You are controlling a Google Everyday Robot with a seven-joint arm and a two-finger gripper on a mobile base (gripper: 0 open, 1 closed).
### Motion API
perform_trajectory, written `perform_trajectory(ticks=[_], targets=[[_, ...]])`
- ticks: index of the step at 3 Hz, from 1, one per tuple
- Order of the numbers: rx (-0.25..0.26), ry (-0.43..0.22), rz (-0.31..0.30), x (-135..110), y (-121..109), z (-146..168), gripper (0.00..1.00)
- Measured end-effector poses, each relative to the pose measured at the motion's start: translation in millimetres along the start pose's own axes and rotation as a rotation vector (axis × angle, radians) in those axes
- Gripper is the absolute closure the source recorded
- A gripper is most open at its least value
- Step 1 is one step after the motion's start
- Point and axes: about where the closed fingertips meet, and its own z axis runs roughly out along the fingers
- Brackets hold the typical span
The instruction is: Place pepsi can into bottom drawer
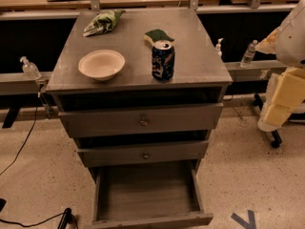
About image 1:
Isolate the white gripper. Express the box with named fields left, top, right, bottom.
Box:
left=257, top=71, right=305, bottom=132

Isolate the blue pepsi can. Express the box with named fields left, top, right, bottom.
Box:
left=152, top=40, right=175, bottom=82

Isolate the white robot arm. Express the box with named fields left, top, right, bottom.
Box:
left=256, top=0, right=305, bottom=132

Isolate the grey middle drawer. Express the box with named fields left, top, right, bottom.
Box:
left=77, top=141, right=209, bottom=168

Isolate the grey drawer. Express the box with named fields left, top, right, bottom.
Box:
left=85, top=160, right=214, bottom=229
left=59, top=103, right=223, bottom=137
left=77, top=141, right=209, bottom=168

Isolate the grey drawer cabinet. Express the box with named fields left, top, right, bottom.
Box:
left=45, top=7, right=234, bottom=229

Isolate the grey bottom drawer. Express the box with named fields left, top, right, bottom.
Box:
left=85, top=160, right=214, bottom=229

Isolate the grey top drawer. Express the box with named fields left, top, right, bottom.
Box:
left=59, top=103, right=223, bottom=137

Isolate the black wheeled table leg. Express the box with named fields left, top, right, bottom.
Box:
left=253, top=93, right=305, bottom=149

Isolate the clear water bottle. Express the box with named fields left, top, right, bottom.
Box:
left=240, top=40, right=257, bottom=68

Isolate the small white pump bottle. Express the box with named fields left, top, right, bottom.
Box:
left=215, top=38, right=223, bottom=57

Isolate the blue tape floor mark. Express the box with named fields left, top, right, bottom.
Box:
left=230, top=209, right=257, bottom=229

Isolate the green yellow sponge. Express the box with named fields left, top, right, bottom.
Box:
left=144, top=29, right=174, bottom=46

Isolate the white paper bowl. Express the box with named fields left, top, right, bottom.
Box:
left=78, top=50, right=125, bottom=81

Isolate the green chip bag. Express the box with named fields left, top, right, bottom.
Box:
left=83, top=10, right=125, bottom=37

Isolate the black stand on floor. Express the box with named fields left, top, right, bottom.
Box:
left=1, top=208, right=78, bottom=229

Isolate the left hand sanitizer bottle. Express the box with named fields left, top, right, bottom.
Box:
left=20, top=56, right=42, bottom=80

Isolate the black floor cable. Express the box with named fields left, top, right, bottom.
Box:
left=0, top=105, right=40, bottom=177

